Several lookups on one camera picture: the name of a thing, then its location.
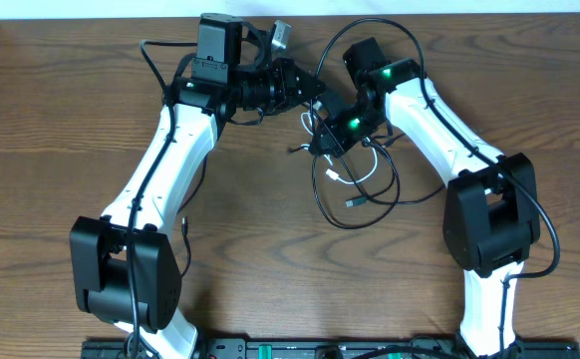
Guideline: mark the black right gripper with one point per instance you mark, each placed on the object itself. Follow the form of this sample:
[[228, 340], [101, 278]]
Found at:
[[338, 143]]

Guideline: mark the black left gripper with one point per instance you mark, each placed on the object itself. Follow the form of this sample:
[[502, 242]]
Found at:
[[283, 79]]

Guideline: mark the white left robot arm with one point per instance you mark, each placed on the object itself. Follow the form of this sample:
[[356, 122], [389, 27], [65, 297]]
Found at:
[[125, 272]]

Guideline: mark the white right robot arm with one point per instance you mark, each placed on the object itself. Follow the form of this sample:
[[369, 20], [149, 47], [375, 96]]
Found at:
[[491, 212]]

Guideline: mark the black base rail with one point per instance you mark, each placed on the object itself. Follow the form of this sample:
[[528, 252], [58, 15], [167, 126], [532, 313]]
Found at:
[[418, 347]]

